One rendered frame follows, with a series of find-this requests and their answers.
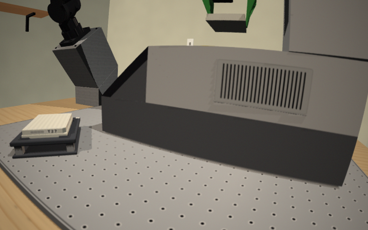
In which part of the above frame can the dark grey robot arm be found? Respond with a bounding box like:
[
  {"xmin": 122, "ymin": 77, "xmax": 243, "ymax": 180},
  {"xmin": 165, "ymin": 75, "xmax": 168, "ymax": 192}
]
[{"xmin": 47, "ymin": 0, "xmax": 91, "ymax": 47}]

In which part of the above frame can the cream well plate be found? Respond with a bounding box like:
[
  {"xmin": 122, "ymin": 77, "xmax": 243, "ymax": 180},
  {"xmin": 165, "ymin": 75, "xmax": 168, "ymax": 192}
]
[{"xmin": 206, "ymin": 13, "xmax": 246, "ymax": 33}]

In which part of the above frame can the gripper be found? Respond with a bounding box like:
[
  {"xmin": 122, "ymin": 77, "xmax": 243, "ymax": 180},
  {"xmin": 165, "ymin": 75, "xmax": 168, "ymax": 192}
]
[{"xmin": 202, "ymin": 0, "xmax": 257, "ymax": 28}]

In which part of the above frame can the white well pcr plate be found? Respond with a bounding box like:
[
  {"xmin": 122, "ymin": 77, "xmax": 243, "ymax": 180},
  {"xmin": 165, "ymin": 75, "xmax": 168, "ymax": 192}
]
[{"xmin": 22, "ymin": 113, "xmax": 73, "ymax": 138}]

